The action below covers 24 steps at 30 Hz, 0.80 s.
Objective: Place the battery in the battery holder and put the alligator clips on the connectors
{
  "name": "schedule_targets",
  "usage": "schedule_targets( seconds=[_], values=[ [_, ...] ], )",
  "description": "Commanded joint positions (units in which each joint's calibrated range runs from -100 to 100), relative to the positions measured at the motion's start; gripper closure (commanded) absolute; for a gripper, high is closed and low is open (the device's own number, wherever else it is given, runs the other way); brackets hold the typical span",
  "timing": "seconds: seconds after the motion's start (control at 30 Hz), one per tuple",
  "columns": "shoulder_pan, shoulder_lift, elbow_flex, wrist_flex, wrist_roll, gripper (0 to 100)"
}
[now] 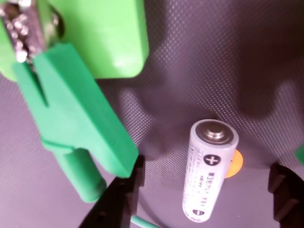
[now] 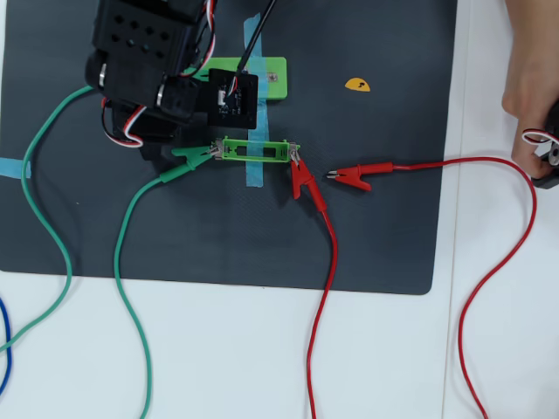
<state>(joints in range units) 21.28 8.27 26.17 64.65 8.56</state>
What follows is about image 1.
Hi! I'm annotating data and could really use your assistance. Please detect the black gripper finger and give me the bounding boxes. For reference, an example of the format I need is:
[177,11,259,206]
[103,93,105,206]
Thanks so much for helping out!
[267,162,304,228]
[78,154,145,228]

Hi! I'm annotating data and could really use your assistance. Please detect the white AA battery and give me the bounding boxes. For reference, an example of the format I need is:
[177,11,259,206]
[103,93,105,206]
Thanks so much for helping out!
[182,119,239,224]

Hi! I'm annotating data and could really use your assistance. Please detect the green alligator clip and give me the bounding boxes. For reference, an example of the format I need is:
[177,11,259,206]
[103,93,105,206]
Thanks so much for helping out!
[294,144,304,167]
[0,0,140,204]

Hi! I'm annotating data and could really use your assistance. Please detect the light green bulb holder block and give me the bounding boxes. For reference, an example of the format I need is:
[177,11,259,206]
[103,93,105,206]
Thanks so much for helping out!
[0,0,150,83]

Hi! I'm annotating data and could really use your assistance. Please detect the yellow lightning marker sticker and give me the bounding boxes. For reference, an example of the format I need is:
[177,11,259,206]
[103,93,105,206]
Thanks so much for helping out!
[224,149,244,179]

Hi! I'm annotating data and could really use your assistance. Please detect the black textured work mat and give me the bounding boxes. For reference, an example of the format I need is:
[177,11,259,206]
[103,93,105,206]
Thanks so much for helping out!
[0,0,304,228]

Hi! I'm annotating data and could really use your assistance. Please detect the green lead cable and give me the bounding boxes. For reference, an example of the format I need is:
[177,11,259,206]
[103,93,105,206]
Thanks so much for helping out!
[131,215,154,228]

